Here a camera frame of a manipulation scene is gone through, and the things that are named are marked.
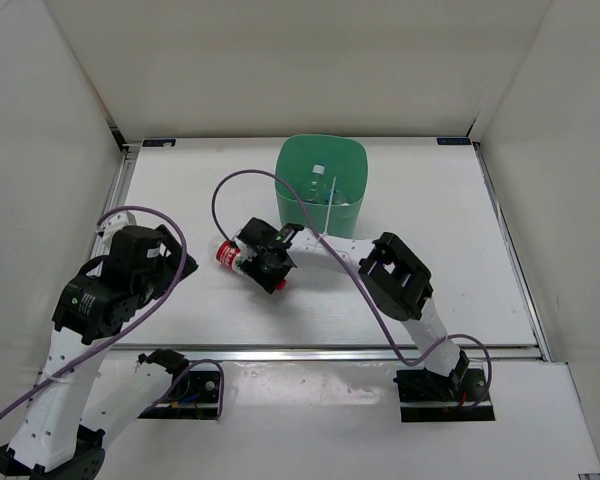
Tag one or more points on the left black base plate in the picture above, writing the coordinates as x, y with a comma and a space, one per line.
198, 395

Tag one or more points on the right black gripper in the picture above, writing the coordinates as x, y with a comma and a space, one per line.
269, 283

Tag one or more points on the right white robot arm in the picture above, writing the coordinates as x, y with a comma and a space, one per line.
392, 277

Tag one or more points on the red label plastic bottle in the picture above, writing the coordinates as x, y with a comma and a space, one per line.
228, 255

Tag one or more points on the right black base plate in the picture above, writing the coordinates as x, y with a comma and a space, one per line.
424, 399

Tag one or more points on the blue label water bottle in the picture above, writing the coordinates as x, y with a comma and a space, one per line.
337, 199

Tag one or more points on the aluminium rail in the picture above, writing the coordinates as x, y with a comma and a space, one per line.
357, 354

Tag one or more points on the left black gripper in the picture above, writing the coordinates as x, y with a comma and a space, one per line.
167, 262

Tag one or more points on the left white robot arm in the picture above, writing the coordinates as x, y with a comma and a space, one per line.
54, 441

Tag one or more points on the green plastic bin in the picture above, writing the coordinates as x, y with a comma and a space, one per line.
346, 170

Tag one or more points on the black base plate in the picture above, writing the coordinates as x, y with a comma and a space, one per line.
198, 395
424, 399

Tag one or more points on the clear unlabelled plastic bottle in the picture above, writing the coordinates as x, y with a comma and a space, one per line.
313, 189

